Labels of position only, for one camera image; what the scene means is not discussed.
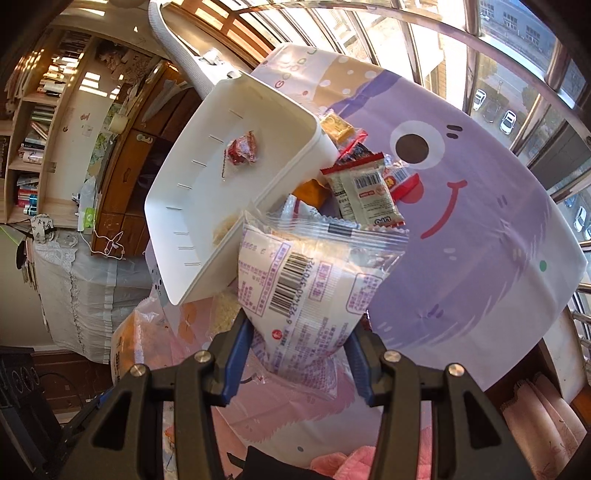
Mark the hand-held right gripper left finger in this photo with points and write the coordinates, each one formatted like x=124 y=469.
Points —
x=232 y=364

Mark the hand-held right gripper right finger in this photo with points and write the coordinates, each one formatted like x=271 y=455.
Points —
x=362 y=369

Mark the white purple barcode snack packet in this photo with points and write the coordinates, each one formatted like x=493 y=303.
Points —
x=314 y=295

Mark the white plastic bin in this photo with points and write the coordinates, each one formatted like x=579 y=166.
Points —
x=198 y=184

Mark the clear rice cracker packet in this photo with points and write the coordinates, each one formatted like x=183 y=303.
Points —
x=226 y=307

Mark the pink blanket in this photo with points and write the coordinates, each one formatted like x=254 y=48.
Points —
x=351 y=461

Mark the clear bun packet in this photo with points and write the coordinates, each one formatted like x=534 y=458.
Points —
x=138 y=341

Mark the white lace cloth cover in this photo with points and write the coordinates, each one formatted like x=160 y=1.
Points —
x=83 y=300

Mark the beige barcode snack packet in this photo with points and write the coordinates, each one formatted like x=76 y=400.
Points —
x=367 y=191

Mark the pale pink floral cloth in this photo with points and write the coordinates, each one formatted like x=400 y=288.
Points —
x=540 y=415

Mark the orange snack packet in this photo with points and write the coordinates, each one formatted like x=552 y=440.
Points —
x=311 y=191

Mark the bright red snack packet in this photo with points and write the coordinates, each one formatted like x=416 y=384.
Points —
x=402 y=177

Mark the green tissue box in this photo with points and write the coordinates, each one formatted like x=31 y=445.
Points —
x=85 y=218

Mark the dark equipment stand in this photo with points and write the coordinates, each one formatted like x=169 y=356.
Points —
x=23 y=401

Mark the red wrapped candy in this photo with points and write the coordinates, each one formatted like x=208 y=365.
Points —
x=242 y=150

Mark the dark red snack packet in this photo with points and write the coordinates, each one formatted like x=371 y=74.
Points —
x=358 y=152

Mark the wooden desk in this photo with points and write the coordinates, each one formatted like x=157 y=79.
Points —
x=134 y=157

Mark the floral cloth pouch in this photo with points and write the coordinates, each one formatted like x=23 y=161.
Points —
x=41 y=226

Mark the white drawer hook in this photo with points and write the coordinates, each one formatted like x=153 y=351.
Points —
x=143 y=138

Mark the yellow cracker packet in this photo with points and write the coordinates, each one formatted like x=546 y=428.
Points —
x=334 y=127

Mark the white parked car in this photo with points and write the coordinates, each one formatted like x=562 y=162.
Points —
x=579 y=219
x=508 y=122
x=479 y=99

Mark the cream cup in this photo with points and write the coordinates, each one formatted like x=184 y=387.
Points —
x=118 y=123

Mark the wooden bookshelf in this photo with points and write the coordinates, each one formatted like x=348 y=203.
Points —
x=60 y=115

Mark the patterned storage box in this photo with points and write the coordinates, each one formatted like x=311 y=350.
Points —
x=134 y=67

